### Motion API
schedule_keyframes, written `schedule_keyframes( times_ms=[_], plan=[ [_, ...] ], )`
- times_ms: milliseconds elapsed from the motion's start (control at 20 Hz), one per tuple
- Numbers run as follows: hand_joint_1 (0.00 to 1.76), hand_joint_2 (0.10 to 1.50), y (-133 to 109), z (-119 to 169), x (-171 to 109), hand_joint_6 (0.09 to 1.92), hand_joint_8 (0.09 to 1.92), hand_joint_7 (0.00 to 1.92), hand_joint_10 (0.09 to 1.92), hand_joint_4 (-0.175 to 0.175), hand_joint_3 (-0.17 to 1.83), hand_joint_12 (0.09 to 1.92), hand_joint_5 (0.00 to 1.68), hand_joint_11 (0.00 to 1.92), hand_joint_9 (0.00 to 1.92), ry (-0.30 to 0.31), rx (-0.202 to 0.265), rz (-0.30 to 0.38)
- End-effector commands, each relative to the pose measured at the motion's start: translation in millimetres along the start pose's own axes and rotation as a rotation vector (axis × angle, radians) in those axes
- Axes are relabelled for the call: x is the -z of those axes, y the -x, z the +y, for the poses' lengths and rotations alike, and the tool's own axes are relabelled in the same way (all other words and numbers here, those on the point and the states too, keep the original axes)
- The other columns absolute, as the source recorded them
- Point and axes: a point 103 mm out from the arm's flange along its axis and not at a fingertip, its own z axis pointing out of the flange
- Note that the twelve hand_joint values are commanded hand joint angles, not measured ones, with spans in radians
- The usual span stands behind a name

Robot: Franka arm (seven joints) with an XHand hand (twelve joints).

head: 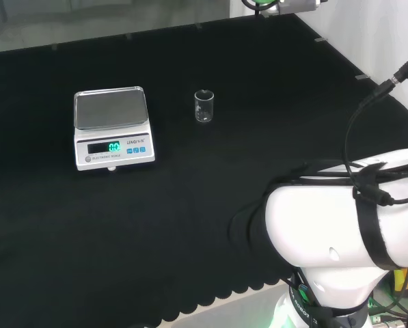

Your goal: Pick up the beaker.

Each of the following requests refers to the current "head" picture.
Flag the white electronic balance steel pan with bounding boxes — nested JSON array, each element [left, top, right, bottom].
[[73, 85, 156, 172]]

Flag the black bench cloth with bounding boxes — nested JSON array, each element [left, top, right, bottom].
[[0, 12, 408, 328]]

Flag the small clear glass beaker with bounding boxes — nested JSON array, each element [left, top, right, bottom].
[[194, 90, 215, 124]]

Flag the grey device with green ring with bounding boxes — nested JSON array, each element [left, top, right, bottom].
[[241, 0, 329, 18]]

